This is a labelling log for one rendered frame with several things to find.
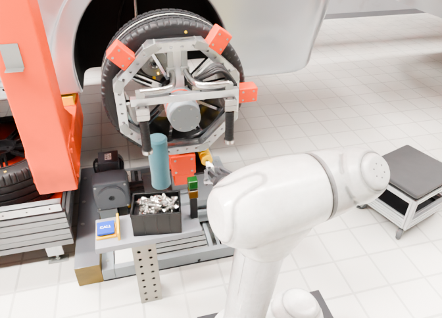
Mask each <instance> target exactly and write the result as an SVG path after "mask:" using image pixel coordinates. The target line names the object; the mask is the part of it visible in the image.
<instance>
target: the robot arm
mask: <svg viewBox="0 0 442 318"><path fill-rule="evenodd" d="M204 172H205V178H204V186H207V185H208V184H211V185H212V186H214V187H213V188H212V190H211V192H210V194H209V197H208V200H207V214H208V219H209V223H210V226H211V228H212V231H213V232H214V234H215V235H216V236H217V237H218V238H219V240H220V241H221V242H222V243H223V244H225V245H227V246H230V247H232V248H235V250H234V254H233V262H232V270H231V274H230V281H229V286H228V293H227V298H226V305H225V308H224V309H223V310H221V311H220V312H219V313H218V314H217V315H216V317H215V318H324V317H323V313H322V309H321V307H320V306H319V304H318V302H317V301H316V299H315V298H314V296H313V295H312V294H311V293H309V292H308V291H307V290H305V289H302V288H288V289H285V290H283V291H281V292H279V293H277V294H276V296H275V297H274V298H273V299H272V295H273V293H274V289H275V286H276V283H277V280H278V276H279V274H280V270H281V268H282V263H283V260H284V258H286V257H287V256H288V255H290V253H292V251H293V250H294V249H295V247H296V246H297V245H298V244H299V243H300V242H301V241H302V240H303V239H304V238H305V237H306V236H307V235H308V234H309V233H310V232H311V230H312V228H313V227H315V226H316V225H318V224H321V223H323V222H325V221H328V220H331V219H333V218H335V217H337V216H340V215H342V214H344V213H346V212H348V211H350V210H353V209H355V208H356V206H358V205H362V204H367V203H370V202H371V201H373V200H375V199H376V198H377V197H379V196H380V195H381V194H382V193H383V192H384V191H385V190H386V188H387V186H388V183H389V179H390V171H389V166H388V164H387V162H386V161H385V160H384V159H383V158H382V157H381V156H380V155H379V154H378V153H377V152H375V151H373V150H370V149H367V148H361V147H348V148H342V149H339V150H337V149H331V150H319V151H312V152H305V153H301V154H294V155H285V156H279V157H275V158H271V159H267V160H264V161H261V162H257V163H254V164H251V165H248V166H245V167H243V168H240V169H238V170H236V171H234V172H232V171H230V170H227V169H226V168H223V167H222V166H220V167H219V168H218V167H216V166H213V165H212V164H211V163H210V162H209V161H208V162H206V169H205V170H204ZM208 175H210V177H211V178H212V179H211V180H210V179H209V178H208Z"/></svg>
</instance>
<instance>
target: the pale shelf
mask: <svg viewBox="0 0 442 318"><path fill-rule="evenodd" d="M181 211H182V233H173V234H163V235H146V236H136V237H134V233H133V229H132V222H131V218H130V215H125V216H119V219H120V239H121V240H118V237H117V231H116V237H114V238H107V239H103V240H96V226H97V223H100V222H104V221H112V220H114V222H116V217H110V218H106V219H98V220H96V221H95V251H96V254H102V253H105V252H112V251H117V250H123V249H127V248H134V247H138V246H145V245H149V244H156V243H160V242H167V241H171V240H178V239H184V238H189V237H196V236H199V235H202V229H201V225H200V223H199V219H194V220H191V218H190V207H189V205H186V206H181Z"/></svg>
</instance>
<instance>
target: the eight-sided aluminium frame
mask: <svg viewBox="0 0 442 318"><path fill-rule="evenodd" d="M180 46H181V47H180ZM170 47H171V48H170ZM197 50H200V51H201V52H203V53H204V54H205V55H206V56H207V57H208V58H210V59H211V61H213V62H220V63H222V64H223V65H224V66H225V67H226V68H227V70H228V72H229V73H230V74H231V75H232V77H233V78H234V80H235V81H236V83H237V86H238V87H239V81H240V78H239V72H238V71H237V69H236V68H235V67H234V66H233V65H232V64H230V63H229V62H228V61H227V60H226V59H225V58H224V57H223V56H222V55H219V54H218V53H217V52H216V51H214V50H213V49H211V48H210V47H209V44H208V43H207V41H206V39H203V38H202V37H201V36H193V37H174V38H164V39H147V40H146V41H145V43H144V44H142V46H141V47H140V48H139V49H138V50H137V52H136V53H135V54H134V55H135V60H134V61H133V62H132V63H131V64H130V65H129V66H128V68H127V69H126V70H125V71H124V70H123V69H121V71H119V73H118V74H117V75H116V76H115V77H114V79H113V80H112V84H113V92H114V97H115V101H116V109H117V114H118V121H119V128H120V132H121V133H123V134H125V136H127V137H129V138H131V139H132V140H134V141H135V142H137V143H139V144H140V145H141V146H142V143H141V133H140V129H139V128H138V127H136V126H135V125H133V124H131V123H130V122H129V121H128V113H127V109H126V100H125V95H124V87H125V86H126V84H127V83H128V82H129V81H130V80H131V79H132V78H133V77H134V75H135V74H136V73H137V72H138V71H139V69H140V68H141V67H142V66H143V65H144V64H145V63H146V62H147V60H148V59H149V58H150V57H151V56H152V54H155V53H167V52H170V51H173V52H180V51H197ZM235 97H236V99H237V110H236V111H234V122H235V121H236V120H237V119H238V114H239V112H238V104H239V96H235ZM225 115H226V112H225V113H223V115H221V117H219V119H217V120H216V121H215V122H214V123H213V124H212V125H211V126H210V127H209V128H208V129H207V131H206V132H205V133H204V134H203V135H202V136H201V137H200V138H195V139H186V140H180V141H170V142H167V143H168V154H169V155H174V154H183V153H189V152H201V151H204V150H206V149H208V148H209V147H210V146H211V144H213V142H215V140H217V138H219V136H221V134H223V132H225Z"/></svg>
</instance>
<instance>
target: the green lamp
mask: <svg viewBox="0 0 442 318"><path fill-rule="evenodd" d="M187 186H188V188H189V190H191V189H198V180H197V176H192V177H187Z"/></svg>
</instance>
